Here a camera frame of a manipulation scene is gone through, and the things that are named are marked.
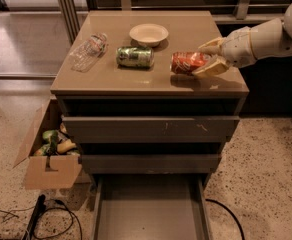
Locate yellow item in box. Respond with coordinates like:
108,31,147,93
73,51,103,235
57,139,76,154

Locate black cable left floor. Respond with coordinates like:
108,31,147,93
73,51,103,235
0,198,84,240

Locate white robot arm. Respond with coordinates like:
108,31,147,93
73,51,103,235
192,4,292,78

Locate green snack bag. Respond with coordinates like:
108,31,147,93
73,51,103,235
33,130,66,156

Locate red coke can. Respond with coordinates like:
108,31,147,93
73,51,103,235
170,52,211,75

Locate clear plastic water bottle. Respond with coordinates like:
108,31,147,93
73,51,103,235
69,33,108,73

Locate grey drawer cabinet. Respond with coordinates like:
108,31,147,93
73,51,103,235
50,10,250,188

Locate metal window frame rail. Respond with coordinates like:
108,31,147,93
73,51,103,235
53,0,292,45

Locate cardboard box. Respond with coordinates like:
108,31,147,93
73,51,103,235
13,99,91,190

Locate white bowl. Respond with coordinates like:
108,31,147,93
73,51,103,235
129,24,169,47

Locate black cable floor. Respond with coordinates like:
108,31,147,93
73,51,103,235
205,198,246,240
0,198,84,240

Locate black cable right floor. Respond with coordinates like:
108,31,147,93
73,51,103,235
205,198,246,240

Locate grey middle drawer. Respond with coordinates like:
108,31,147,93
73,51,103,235
79,154,221,174

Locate black power strip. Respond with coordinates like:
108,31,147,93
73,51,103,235
22,194,46,240

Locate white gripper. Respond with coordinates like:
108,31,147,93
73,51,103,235
192,27,256,78

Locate grey open bottom drawer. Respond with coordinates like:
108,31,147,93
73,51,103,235
90,174,213,240

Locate grey top drawer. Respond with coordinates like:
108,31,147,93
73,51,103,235
62,116,239,143

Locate green soda can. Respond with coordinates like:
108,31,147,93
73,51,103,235
116,46,154,68

